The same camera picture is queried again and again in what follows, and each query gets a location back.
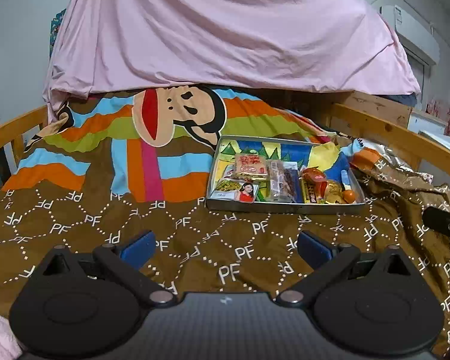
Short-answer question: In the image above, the yellow green snack pack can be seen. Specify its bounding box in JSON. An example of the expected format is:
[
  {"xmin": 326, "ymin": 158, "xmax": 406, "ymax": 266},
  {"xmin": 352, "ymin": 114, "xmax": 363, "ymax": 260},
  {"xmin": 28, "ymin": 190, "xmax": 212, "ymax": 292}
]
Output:
[{"xmin": 302, "ymin": 186, "xmax": 326, "ymax": 204}]

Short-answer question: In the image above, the small orange fruit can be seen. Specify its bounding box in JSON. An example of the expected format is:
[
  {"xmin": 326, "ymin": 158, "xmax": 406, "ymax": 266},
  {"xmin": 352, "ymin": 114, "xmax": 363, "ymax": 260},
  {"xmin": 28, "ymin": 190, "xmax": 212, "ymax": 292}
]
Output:
[{"xmin": 341, "ymin": 189, "xmax": 356, "ymax": 204}]

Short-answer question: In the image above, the gold snack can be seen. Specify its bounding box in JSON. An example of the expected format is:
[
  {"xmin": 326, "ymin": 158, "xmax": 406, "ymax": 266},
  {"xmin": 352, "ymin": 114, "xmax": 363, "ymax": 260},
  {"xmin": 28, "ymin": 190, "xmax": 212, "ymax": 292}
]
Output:
[{"xmin": 323, "ymin": 180, "xmax": 346, "ymax": 204}]

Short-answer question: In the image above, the orange spicy snack bag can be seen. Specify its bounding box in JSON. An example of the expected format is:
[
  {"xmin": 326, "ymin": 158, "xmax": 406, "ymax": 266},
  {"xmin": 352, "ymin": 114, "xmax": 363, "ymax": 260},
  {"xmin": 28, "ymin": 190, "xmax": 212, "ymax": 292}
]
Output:
[{"xmin": 301, "ymin": 167, "xmax": 328, "ymax": 197}]

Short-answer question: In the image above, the blue snack packet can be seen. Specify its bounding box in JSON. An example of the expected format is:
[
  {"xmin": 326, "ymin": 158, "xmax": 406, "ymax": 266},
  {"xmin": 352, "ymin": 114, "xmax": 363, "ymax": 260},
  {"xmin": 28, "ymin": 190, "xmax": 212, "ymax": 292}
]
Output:
[{"xmin": 283, "ymin": 162, "xmax": 304, "ymax": 204}]

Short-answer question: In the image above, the clear sausage snack pack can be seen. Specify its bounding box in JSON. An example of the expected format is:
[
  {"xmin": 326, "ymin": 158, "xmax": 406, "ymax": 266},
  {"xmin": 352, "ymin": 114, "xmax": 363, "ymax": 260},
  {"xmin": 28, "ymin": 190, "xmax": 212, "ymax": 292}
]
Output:
[{"xmin": 266, "ymin": 160, "xmax": 294, "ymax": 203}]

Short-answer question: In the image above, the white red snack bag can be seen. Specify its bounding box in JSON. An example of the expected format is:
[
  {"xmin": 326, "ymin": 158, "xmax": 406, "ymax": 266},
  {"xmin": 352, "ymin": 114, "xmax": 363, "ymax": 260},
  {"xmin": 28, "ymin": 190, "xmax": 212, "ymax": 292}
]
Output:
[{"xmin": 210, "ymin": 178, "xmax": 258, "ymax": 203}]

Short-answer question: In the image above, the biscuit packet red print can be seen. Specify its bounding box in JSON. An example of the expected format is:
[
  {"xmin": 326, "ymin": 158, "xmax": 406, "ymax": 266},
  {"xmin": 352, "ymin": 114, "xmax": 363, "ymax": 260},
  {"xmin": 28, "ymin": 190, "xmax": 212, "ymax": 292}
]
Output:
[{"xmin": 232, "ymin": 154, "xmax": 268, "ymax": 181}]

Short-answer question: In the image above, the colourful monkey blanket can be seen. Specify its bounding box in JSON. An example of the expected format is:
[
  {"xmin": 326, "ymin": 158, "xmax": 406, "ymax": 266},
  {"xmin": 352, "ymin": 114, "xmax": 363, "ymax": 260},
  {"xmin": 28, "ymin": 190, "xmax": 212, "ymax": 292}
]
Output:
[{"xmin": 0, "ymin": 89, "xmax": 450, "ymax": 359}]

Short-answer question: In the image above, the metal tray with cartoon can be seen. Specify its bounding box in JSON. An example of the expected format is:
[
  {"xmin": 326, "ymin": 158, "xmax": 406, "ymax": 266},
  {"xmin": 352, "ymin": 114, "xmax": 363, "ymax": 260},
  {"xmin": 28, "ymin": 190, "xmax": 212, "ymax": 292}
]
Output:
[{"xmin": 205, "ymin": 136, "xmax": 365, "ymax": 215}]

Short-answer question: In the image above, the wooden cabinet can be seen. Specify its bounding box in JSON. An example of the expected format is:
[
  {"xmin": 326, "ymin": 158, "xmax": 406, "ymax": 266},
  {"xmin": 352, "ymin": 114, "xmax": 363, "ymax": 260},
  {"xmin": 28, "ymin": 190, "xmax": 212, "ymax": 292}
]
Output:
[{"xmin": 336, "ymin": 91, "xmax": 411, "ymax": 128}]

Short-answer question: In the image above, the white air conditioner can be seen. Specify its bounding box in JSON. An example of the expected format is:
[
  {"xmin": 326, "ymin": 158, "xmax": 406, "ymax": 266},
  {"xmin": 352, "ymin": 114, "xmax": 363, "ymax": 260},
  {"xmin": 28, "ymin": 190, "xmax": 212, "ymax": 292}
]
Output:
[{"xmin": 379, "ymin": 5, "xmax": 440, "ymax": 66}]

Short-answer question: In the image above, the pink bed sheet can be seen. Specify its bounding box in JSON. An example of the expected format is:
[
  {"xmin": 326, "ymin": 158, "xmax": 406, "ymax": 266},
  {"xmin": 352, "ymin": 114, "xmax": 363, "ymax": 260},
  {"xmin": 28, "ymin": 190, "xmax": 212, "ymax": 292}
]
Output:
[{"xmin": 43, "ymin": 0, "xmax": 420, "ymax": 119}]

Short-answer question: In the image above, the wooden bed frame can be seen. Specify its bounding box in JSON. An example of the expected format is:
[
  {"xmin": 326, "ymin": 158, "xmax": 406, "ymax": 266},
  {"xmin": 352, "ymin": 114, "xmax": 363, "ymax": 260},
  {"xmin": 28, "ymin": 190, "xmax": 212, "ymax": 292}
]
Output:
[{"xmin": 0, "ymin": 100, "xmax": 450, "ymax": 176}]

